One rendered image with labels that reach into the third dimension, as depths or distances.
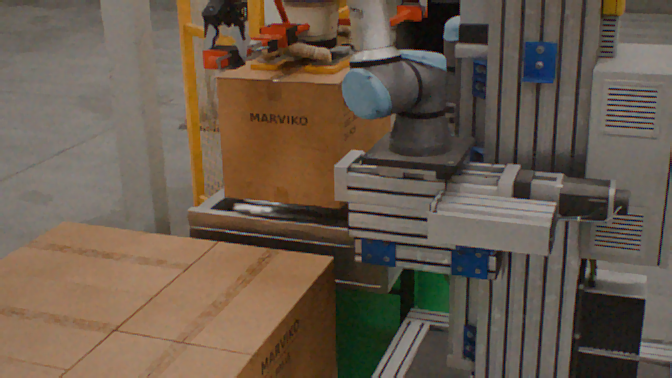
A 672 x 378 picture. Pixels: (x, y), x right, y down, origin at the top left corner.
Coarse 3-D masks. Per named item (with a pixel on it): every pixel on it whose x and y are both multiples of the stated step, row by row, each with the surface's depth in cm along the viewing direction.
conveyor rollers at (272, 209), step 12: (240, 204) 303; (252, 204) 302; (264, 204) 308; (276, 204) 306; (288, 204) 305; (276, 216) 297; (288, 216) 295; (300, 216) 294; (312, 216) 293; (324, 216) 292; (336, 216) 291
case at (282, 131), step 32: (224, 96) 262; (256, 96) 259; (288, 96) 255; (320, 96) 252; (224, 128) 266; (256, 128) 262; (288, 128) 259; (320, 128) 255; (352, 128) 267; (384, 128) 303; (224, 160) 270; (256, 160) 266; (288, 160) 263; (320, 160) 259; (224, 192) 274; (256, 192) 270; (288, 192) 266; (320, 192) 263
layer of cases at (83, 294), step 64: (64, 256) 265; (128, 256) 264; (192, 256) 263; (256, 256) 262; (320, 256) 261; (0, 320) 227; (64, 320) 226; (128, 320) 226; (192, 320) 225; (256, 320) 224; (320, 320) 254
